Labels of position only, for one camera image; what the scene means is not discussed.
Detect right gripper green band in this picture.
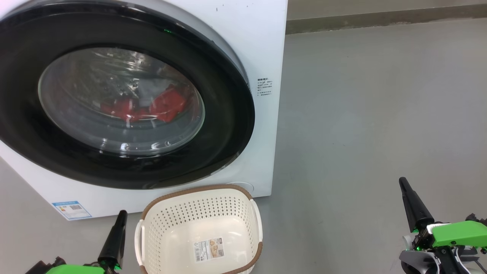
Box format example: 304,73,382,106
399,177,487,274

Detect grey concrete curb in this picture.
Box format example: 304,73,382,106
286,4,487,35

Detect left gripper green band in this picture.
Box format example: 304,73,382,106
46,210,128,274

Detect white front-load washing machine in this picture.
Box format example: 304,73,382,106
0,0,288,221

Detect blue energy label sticker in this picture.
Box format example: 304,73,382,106
52,201,92,220

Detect round white drain cover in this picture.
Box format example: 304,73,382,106
226,182,255,195

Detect printed product label sticker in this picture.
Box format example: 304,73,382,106
195,237,225,262

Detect red and white garment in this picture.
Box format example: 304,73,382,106
101,78,189,123

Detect black round glass washer door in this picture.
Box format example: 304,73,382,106
0,0,255,190

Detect cream perforated basket brown rim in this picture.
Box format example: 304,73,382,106
134,185,264,274

